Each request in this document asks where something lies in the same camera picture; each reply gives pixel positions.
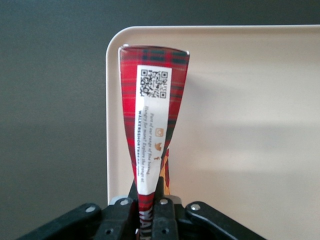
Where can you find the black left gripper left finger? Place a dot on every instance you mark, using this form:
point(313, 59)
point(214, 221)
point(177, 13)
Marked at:
point(117, 220)

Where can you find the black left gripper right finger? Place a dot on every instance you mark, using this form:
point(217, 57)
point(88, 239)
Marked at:
point(163, 217)

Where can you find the red tartan cookie box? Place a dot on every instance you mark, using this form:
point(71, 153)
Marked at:
point(150, 105)

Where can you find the cream plastic tray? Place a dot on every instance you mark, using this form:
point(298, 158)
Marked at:
point(245, 105)

